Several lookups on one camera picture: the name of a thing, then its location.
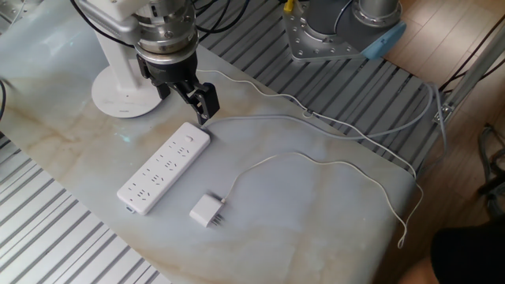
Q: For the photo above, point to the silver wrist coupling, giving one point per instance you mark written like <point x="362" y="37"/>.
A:
<point x="167" y="37"/>

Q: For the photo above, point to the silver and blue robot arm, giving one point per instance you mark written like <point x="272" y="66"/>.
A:
<point x="378" y="37"/>

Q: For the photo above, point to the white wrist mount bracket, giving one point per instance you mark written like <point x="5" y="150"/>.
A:
<point x="106" y="13"/>

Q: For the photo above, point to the yellow connector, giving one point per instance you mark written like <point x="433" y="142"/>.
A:
<point x="289" y="5"/>

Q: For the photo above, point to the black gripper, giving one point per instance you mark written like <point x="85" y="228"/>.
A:
<point x="169" y="73"/>

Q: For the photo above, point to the black shirt sleeve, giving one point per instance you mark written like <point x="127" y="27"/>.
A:
<point x="469" y="256"/>

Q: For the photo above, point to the dark metal chair base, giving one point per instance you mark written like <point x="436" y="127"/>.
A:
<point x="493" y="173"/>

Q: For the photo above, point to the white lamp base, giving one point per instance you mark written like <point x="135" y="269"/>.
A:
<point x="118" y="98"/>

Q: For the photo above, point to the aluminium frame post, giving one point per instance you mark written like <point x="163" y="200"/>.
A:
<point x="469" y="75"/>

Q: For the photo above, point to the white power strip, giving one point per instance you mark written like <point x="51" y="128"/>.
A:
<point x="161" y="169"/>

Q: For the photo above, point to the white plug adapter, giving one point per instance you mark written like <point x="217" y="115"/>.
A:
<point x="206" y="209"/>

